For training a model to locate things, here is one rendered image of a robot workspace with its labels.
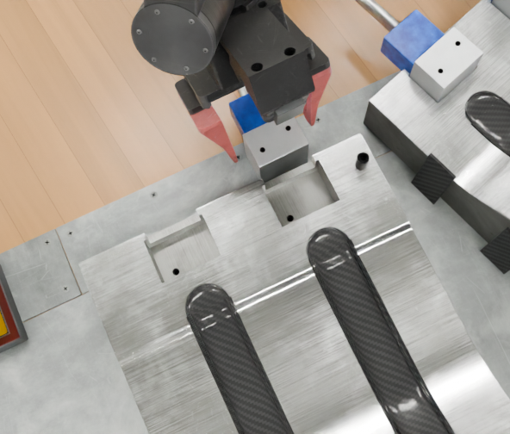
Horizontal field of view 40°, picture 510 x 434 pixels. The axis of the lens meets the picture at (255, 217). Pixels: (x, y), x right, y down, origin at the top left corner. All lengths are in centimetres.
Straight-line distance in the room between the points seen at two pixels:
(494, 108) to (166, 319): 35
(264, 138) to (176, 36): 19
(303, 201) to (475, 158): 16
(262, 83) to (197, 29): 6
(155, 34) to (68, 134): 28
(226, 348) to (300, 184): 16
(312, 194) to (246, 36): 16
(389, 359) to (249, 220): 16
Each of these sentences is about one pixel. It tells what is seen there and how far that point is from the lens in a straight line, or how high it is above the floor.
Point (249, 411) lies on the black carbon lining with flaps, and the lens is 58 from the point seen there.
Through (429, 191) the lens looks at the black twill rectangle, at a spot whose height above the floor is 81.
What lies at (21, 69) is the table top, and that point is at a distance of 79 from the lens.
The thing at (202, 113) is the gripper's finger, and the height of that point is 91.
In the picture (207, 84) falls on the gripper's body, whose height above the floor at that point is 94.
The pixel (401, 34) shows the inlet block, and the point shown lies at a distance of 68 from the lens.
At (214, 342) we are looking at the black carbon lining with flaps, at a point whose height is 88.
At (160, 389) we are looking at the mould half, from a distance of 58.
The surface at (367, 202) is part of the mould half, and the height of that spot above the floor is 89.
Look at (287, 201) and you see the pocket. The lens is 62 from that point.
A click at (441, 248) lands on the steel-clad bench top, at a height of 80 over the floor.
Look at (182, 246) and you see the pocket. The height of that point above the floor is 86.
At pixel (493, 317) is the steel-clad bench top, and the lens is 68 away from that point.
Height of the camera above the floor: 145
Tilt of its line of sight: 75 degrees down
